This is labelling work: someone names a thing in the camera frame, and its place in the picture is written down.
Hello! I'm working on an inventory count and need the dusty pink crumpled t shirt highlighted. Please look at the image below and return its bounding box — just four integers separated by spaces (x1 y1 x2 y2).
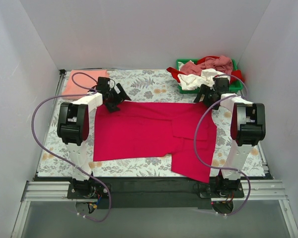
179 56 233 76

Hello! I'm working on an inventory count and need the floral patterned table mat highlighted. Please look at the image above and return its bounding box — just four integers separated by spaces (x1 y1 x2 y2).
37 69 268 178

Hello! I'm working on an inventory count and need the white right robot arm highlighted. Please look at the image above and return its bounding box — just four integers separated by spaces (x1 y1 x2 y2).
195 74 266 198

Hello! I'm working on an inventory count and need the white crumpled t shirt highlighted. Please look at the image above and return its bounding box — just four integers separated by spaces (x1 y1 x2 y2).
178 69 230 91

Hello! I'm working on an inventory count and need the green plastic bin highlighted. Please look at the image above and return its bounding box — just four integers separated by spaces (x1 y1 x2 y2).
176 58 244 95

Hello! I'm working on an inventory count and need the magenta t shirt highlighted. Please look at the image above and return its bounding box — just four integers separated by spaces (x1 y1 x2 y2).
93 101 217 183

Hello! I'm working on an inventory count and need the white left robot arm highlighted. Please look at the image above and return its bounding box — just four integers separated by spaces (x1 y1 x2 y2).
57 77 131 198

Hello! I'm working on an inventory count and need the folded salmon pink t shirt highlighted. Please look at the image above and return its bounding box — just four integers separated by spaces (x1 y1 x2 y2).
62 70 109 95

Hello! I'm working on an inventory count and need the red crumpled t shirt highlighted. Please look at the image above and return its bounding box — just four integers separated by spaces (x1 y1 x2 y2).
230 70 245 84

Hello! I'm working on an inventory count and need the aluminium frame rail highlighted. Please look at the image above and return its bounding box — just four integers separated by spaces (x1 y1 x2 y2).
11 179 298 238

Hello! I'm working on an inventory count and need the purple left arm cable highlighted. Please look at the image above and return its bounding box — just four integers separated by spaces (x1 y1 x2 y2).
31 71 112 223

